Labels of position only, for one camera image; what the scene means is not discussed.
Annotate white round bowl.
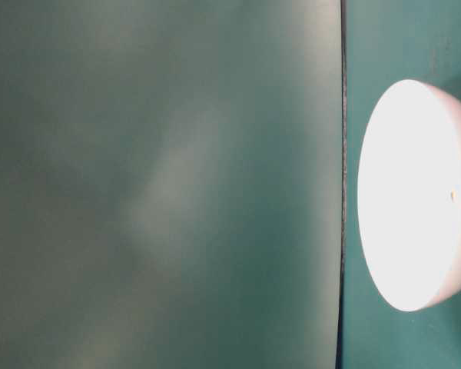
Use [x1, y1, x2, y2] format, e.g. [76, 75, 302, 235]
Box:
[357, 79, 461, 311]

